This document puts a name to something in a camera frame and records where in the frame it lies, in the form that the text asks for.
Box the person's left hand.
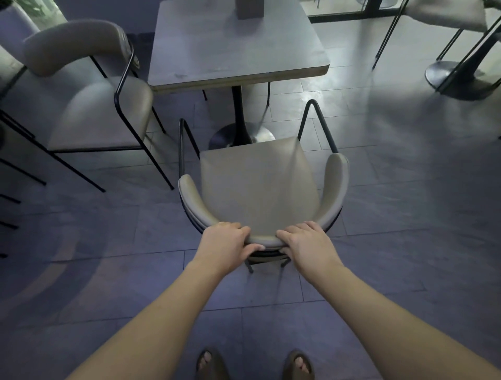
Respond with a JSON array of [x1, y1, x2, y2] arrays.
[[192, 222, 266, 276]]

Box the person's right hand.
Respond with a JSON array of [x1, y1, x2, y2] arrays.
[[276, 221, 346, 282]]

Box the beige armchair with black frame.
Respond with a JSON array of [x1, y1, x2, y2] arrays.
[[0, 19, 175, 193], [178, 99, 350, 274], [372, 0, 501, 71]]

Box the person's right forearm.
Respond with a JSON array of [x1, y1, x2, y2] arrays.
[[311, 262, 501, 380]]

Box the person's left forearm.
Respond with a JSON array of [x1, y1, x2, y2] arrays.
[[66, 261, 228, 380]]

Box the brown sandal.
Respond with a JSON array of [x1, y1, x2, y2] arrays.
[[283, 349, 315, 380], [195, 348, 231, 380]]

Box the grey rectangular holder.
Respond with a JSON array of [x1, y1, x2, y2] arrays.
[[236, 0, 264, 20]]

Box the grey square pedestal table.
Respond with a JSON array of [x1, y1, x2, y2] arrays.
[[147, 0, 331, 150]]

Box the black window frame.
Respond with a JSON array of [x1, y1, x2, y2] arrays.
[[307, 0, 404, 24]]

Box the black round table pedestal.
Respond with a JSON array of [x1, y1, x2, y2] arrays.
[[425, 27, 501, 102]]

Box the black metal chair frame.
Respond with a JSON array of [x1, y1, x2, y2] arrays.
[[0, 125, 47, 259]]

